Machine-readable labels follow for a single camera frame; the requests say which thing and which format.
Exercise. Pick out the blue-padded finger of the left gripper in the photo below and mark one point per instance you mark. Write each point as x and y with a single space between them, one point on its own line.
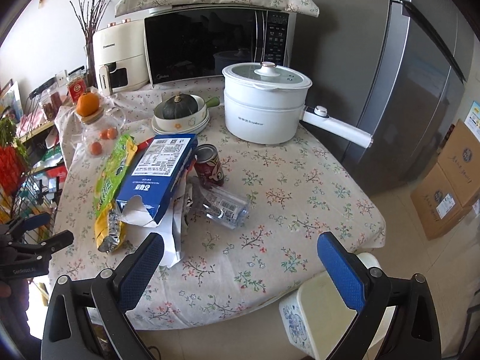
48 247

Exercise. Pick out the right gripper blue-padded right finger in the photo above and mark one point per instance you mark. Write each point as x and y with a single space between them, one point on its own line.
413 332

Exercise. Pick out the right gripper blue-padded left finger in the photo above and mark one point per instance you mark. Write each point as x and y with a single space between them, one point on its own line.
68 332

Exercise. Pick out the green yellow snack bag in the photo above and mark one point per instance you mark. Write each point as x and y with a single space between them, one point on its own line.
109 231

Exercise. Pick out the blue white cardboard box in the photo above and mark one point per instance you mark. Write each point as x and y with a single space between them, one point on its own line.
153 193

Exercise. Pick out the silver wrapper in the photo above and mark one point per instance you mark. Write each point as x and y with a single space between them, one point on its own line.
190 194

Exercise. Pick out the clear plastic bottle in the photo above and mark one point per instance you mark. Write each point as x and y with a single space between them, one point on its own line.
223 207

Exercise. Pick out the red drink can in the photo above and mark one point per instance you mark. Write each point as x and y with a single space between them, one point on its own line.
208 165

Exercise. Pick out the person's left hand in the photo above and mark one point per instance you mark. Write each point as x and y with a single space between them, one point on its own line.
5 290

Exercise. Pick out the white chair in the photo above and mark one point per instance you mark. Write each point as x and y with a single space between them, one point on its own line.
333 317

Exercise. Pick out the red bag with greens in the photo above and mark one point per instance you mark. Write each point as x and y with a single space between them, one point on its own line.
13 158

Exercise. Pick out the small orange fruit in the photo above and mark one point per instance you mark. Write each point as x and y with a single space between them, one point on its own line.
95 148
103 134
111 133

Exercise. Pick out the white blue patterned container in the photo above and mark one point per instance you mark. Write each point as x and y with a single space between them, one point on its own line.
298 310

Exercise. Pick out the brown cardboard box lower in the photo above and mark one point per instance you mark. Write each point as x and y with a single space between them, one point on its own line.
437 204

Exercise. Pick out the brown cardboard box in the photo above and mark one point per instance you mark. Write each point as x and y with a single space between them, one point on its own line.
437 204
459 160

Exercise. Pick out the large orange on jar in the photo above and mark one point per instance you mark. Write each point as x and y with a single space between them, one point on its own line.
87 104

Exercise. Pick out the floral tablecloth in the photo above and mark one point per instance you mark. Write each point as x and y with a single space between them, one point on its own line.
296 191

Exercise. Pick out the red tea tin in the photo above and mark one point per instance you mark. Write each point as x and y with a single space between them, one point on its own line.
76 87

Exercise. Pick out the white plate under bowl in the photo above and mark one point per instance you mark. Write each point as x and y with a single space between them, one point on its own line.
194 130

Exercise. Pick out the dark green pumpkin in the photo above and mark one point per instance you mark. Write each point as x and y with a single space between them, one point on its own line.
180 106

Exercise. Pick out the cream air fryer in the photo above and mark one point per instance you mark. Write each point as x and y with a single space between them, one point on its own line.
120 57

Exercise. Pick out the dried branches in vase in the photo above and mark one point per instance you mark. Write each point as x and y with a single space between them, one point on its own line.
89 14

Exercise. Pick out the black microwave oven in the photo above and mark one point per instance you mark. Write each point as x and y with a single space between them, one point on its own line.
200 41

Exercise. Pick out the grey refrigerator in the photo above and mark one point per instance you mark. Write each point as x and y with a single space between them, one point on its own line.
393 68

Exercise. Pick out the white electric cooking pot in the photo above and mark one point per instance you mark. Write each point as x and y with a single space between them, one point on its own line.
264 104

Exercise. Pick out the glass jar with handle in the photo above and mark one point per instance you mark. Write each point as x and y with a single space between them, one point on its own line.
103 119

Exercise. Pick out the cream bowl with green handle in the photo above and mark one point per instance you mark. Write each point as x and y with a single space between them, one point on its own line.
186 122

